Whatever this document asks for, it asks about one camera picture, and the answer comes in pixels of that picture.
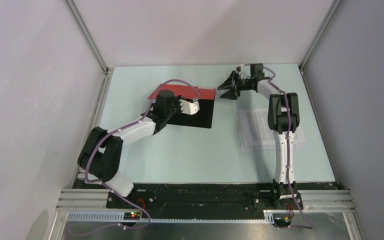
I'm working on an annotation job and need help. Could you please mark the small controller board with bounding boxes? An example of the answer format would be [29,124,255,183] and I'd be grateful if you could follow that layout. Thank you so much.
[273,216,293,229]
[123,211,142,221]

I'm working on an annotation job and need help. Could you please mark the aluminium corner post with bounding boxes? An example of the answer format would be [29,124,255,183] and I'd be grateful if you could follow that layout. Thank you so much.
[63,0,109,75]
[299,0,345,72]

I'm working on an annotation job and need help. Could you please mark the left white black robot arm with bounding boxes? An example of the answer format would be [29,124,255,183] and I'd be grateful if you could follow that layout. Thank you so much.
[77,89,200,208]

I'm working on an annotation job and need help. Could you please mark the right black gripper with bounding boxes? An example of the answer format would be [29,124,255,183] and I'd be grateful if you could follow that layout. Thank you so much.
[217,69,253,100]

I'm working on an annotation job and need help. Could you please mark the left aluminium corner post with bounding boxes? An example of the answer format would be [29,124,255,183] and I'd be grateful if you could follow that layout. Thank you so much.
[63,0,109,75]

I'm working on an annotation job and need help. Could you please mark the aluminium frame rails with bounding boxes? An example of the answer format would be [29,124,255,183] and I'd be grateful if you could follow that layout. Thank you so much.
[45,188,367,240]

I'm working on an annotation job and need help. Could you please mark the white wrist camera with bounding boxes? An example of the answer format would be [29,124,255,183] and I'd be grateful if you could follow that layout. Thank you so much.
[179,99,200,116]
[235,64,246,79]

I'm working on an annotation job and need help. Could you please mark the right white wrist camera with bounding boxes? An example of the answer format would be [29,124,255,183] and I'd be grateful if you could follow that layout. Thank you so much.
[235,64,246,79]

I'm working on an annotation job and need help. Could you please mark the printed paper sheets stack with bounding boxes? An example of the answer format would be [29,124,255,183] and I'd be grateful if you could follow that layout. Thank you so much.
[237,107,307,150]

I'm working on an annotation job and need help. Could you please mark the left small controller board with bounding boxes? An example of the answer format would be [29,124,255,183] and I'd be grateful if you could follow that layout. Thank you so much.
[123,211,142,221]

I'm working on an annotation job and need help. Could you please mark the right small controller board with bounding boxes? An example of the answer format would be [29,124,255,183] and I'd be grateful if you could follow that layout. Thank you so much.
[273,216,293,229]

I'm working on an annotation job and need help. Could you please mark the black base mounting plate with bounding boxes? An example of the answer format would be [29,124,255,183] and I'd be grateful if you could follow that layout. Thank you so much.
[72,181,340,220]

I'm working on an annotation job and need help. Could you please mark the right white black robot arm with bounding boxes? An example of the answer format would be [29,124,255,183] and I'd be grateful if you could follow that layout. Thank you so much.
[217,63,303,211]

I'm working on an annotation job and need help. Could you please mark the white slotted cable duct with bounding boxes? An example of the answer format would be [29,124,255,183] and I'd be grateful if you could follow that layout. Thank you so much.
[67,211,274,224]

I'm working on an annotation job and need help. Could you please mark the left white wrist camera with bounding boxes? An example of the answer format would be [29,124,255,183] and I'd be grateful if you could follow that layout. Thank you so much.
[179,99,200,116]

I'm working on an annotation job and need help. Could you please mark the red black folder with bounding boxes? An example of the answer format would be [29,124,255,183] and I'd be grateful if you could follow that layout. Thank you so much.
[148,83,216,129]

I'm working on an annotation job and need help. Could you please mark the right aluminium corner post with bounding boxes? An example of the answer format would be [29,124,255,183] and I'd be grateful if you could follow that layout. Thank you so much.
[299,0,345,72]

